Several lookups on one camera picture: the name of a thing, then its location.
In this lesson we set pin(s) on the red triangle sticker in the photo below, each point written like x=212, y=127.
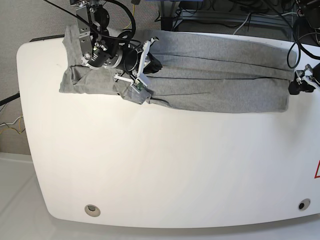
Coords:
x=317, y=172

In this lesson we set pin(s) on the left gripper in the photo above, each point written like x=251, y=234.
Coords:
x=306, y=81

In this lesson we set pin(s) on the black table leg base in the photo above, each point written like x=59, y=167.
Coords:
x=167, y=23

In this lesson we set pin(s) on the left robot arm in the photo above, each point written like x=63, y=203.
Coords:
x=307, y=25

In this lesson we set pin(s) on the table grommet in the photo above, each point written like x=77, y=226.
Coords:
x=92, y=210
x=304, y=204

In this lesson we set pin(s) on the left table grommet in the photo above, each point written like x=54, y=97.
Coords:
x=92, y=210

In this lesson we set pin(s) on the right table grommet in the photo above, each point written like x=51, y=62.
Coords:
x=304, y=204

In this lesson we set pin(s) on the grey T-shirt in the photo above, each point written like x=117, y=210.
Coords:
x=199, y=73

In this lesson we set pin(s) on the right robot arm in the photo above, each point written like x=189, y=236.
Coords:
x=102, y=50

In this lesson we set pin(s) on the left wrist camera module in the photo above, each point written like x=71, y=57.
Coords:
x=139, y=85

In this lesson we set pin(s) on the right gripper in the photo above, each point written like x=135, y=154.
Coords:
x=139, y=62

